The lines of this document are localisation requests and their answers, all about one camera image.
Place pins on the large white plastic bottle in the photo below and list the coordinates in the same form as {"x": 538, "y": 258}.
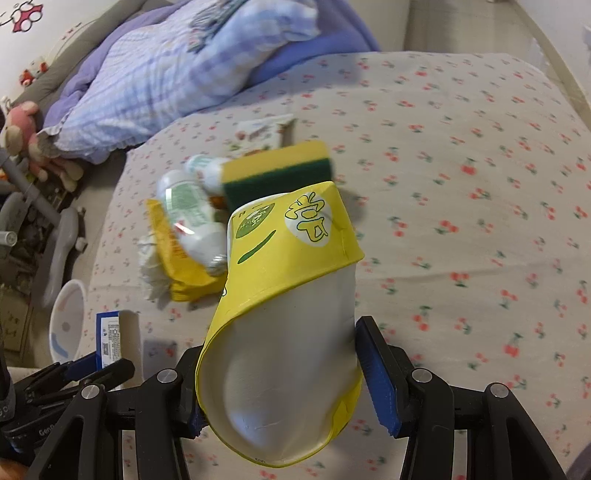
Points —
{"x": 189, "y": 217}

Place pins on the blue white carton box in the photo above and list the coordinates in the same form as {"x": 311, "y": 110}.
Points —
{"x": 111, "y": 341}

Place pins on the white tissue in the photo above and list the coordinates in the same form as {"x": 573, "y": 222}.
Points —
{"x": 150, "y": 267}

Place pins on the grey chair base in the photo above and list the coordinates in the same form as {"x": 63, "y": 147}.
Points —
{"x": 64, "y": 240}

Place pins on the cherry print bed sheet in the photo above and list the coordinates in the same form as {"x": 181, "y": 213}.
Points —
{"x": 461, "y": 207}

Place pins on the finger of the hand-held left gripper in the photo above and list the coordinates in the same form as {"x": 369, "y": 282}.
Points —
{"x": 69, "y": 369}
{"x": 117, "y": 371}

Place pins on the white plastic bin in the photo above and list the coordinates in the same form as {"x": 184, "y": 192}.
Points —
{"x": 69, "y": 314}

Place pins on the red cartoon wall sticker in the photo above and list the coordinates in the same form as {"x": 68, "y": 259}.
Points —
{"x": 27, "y": 16}

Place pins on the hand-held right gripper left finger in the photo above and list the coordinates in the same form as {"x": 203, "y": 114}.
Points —
{"x": 195, "y": 422}

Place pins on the yellow snack packet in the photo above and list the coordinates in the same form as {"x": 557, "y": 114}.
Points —
{"x": 184, "y": 272}

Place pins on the purple duvet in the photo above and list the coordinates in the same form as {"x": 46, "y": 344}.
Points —
{"x": 332, "y": 46}

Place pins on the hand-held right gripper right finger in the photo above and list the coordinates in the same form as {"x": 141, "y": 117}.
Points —
{"x": 374, "y": 369}

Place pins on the yellow paper cup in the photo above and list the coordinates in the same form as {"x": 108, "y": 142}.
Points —
{"x": 286, "y": 346}

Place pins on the plush monkey toy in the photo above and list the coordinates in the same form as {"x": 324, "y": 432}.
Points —
{"x": 18, "y": 124}

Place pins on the white printed wrapper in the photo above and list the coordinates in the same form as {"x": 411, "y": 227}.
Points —
{"x": 258, "y": 134}

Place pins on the small white plastic bottle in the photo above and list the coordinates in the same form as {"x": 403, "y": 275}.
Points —
{"x": 205, "y": 173}

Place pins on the blue checked quilt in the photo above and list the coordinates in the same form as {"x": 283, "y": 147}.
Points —
{"x": 161, "y": 69}

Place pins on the yellow green sponge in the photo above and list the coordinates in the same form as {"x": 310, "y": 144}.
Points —
{"x": 277, "y": 166}

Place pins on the cardboard box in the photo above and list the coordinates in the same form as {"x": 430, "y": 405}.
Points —
{"x": 11, "y": 323}

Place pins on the grey padded bed bumper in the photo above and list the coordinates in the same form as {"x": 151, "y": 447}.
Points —
{"x": 69, "y": 60}

